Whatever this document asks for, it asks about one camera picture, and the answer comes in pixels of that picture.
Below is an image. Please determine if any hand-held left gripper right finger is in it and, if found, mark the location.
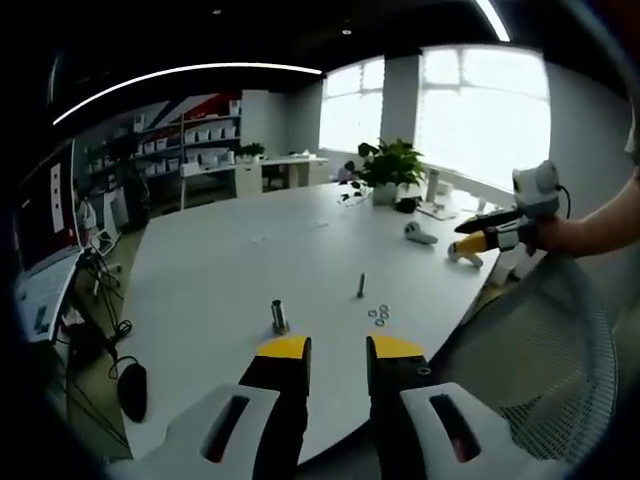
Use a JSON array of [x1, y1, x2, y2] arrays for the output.
[[365, 334, 571, 480]]

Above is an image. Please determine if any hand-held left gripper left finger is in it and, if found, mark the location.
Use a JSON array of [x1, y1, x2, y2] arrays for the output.
[[107, 334, 314, 480]]

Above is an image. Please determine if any white paper cup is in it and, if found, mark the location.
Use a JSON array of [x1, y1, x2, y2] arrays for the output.
[[492, 259, 517, 286]]

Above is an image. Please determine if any thick metal bolt with nut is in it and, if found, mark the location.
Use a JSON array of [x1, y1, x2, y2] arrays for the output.
[[269, 298, 292, 335]]

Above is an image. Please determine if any green potted plant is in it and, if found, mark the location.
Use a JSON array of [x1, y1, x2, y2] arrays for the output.
[[351, 138, 427, 206]]

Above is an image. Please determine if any grey mesh office chair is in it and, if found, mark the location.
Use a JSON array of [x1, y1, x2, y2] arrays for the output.
[[439, 249, 621, 464]]

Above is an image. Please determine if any black oval device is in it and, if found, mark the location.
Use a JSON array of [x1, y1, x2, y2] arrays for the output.
[[116, 363, 149, 424]]

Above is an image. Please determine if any white side desk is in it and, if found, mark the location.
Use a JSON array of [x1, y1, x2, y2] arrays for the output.
[[234, 155, 330, 194]]

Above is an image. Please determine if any open laptop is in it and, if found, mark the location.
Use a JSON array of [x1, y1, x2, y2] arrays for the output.
[[13, 247, 84, 344]]

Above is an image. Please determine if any storage shelf with white boxes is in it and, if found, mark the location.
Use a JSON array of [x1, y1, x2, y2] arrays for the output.
[[82, 92, 244, 209]]

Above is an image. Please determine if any dark monitor screen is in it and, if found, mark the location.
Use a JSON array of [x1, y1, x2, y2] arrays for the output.
[[12, 139, 81, 274]]

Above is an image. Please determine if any curved ceiling light strip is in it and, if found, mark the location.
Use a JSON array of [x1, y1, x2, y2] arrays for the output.
[[52, 62, 324, 126]]

